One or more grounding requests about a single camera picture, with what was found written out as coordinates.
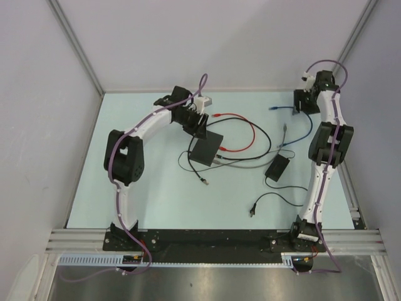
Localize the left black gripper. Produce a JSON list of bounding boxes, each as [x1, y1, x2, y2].
[[174, 107, 209, 141]]

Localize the blue ethernet cable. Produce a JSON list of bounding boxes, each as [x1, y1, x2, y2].
[[268, 105, 314, 148]]

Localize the black network switch box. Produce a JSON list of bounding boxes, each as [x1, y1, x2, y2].
[[189, 131, 224, 167]]

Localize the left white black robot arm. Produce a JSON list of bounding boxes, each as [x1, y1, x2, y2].
[[103, 86, 212, 251]]

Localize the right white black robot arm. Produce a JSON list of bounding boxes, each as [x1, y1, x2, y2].
[[289, 70, 354, 251]]

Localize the black power adapter brick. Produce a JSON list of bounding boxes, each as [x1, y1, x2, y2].
[[264, 154, 290, 182]]

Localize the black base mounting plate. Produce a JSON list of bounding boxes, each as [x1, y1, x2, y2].
[[103, 228, 326, 264]]

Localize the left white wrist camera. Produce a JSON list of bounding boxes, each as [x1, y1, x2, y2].
[[194, 96, 212, 114]]

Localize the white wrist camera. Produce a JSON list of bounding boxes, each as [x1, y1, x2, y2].
[[194, 96, 212, 114], [301, 71, 316, 91]]

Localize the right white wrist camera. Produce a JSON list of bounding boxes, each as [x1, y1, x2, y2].
[[301, 71, 316, 91]]

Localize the red ethernet cable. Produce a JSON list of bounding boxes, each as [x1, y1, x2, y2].
[[212, 112, 257, 153]]

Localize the grey ethernet cable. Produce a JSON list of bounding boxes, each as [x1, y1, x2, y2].
[[214, 122, 289, 170]]

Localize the thin black switch cable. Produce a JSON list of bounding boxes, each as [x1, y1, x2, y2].
[[177, 139, 211, 186]]

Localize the right aluminium side rail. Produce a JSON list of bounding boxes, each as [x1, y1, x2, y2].
[[316, 90, 366, 230]]

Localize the black power adapter cord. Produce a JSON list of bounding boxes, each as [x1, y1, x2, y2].
[[249, 149, 310, 218]]

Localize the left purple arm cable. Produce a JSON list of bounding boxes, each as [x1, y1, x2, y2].
[[58, 73, 209, 282]]

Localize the aluminium front frame rail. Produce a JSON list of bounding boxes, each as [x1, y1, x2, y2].
[[45, 228, 386, 254]]

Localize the grey slotted cable duct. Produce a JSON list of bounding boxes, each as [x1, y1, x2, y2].
[[58, 254, 293, 268]]

